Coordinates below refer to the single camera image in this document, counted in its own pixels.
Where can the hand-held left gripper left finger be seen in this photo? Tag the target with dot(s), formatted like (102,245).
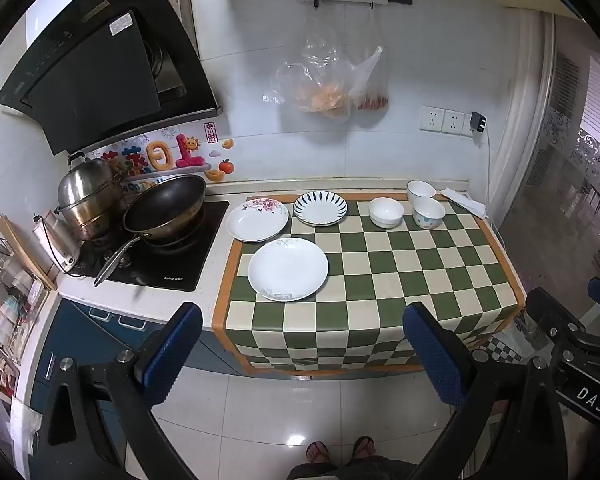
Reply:
(177,350)

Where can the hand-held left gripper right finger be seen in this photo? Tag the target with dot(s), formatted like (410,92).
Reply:
(430,355)

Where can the white bowl dark rim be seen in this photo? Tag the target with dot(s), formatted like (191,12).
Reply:
(420,189)

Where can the black glass gas stove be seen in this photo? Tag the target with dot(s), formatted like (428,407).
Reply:
(180,265)

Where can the green white checkered mat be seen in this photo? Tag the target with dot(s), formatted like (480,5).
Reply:
(380,280)

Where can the blue kitchen cabinet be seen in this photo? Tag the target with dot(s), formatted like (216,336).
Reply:
(80,330)

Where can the person's right foot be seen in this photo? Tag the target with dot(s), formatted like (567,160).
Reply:
(362,447)

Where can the person's foot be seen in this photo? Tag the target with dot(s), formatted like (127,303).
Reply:
(316,452)
(362,447)

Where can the folded white paper towel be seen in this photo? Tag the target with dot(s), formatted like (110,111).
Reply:
(464,202)

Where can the large white plate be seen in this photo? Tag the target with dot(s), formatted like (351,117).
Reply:
(287,270)

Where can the white bowl blue dot pattern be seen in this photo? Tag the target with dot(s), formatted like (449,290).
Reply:
(428,214)

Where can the frosted glass sliding door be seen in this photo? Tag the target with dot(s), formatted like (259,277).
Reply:
(570,150)

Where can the person's left foot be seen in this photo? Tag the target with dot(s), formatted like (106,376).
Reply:
(316,452)

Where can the white plate pink flower print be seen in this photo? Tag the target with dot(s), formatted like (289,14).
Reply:
(256,222)

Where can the plain white bowl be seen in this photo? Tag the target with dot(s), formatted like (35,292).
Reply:
(386,211)

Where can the white plastic appliance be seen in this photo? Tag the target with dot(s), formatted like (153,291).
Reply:
(55,240)

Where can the cluttered storage rack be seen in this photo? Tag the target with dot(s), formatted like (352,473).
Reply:
(10,310)

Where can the wooden cutting board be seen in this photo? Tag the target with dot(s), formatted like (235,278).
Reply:
(25,255)

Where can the white plate blue stripe pattern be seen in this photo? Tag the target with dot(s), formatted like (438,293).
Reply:
(320,208)

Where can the stainless steel steamer pot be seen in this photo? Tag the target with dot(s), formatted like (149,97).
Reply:
(87,190)

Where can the black charger plug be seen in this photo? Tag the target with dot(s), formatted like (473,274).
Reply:
(479,121)

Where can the small clear plastic bag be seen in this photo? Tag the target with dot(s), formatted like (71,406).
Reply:
(370,85)

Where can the clear plastic bag orange contents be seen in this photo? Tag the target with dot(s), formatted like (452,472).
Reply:
(320,90)

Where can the black range hood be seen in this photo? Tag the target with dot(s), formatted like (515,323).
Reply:
(80,70)

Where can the colourful wall sticker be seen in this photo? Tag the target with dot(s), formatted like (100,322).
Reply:
(172,155)

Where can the white wall socket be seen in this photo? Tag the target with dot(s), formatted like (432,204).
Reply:
(432,118)
(453,121)

